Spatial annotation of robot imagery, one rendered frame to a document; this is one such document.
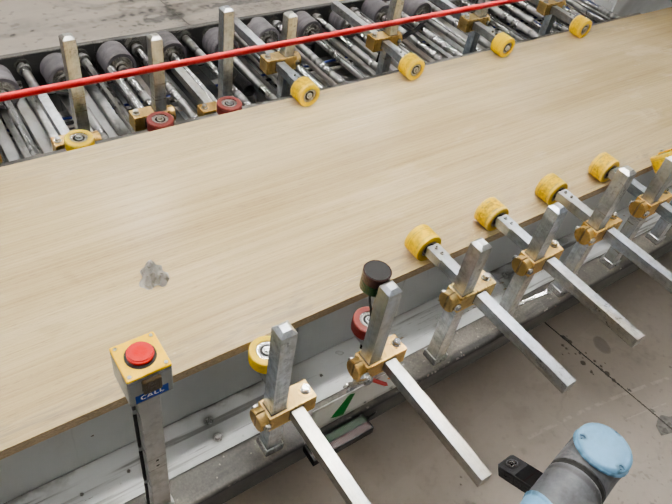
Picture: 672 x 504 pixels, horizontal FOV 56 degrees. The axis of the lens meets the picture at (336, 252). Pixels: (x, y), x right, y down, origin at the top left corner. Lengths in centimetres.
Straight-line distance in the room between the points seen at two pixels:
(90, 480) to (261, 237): 68
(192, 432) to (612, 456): 95
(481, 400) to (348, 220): 112
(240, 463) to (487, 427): 125
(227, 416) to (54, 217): 65
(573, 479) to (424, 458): 135
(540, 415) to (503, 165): 103
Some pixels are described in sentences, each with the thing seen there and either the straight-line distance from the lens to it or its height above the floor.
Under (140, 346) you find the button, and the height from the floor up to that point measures 123.
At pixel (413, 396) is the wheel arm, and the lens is 143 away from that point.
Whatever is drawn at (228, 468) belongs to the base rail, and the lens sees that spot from 148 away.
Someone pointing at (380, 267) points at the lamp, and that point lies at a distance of 130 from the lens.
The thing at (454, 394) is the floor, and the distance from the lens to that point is 254.
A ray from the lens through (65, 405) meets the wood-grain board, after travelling 135.
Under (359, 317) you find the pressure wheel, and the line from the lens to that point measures 147.
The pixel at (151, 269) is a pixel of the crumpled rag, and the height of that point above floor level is 91.
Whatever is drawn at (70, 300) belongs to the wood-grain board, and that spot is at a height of 90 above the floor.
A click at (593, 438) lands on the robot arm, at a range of 110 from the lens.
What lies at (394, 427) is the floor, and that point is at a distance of 240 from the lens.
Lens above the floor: 203
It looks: 45 degrees down
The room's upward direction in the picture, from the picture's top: 11 degrees clockwise
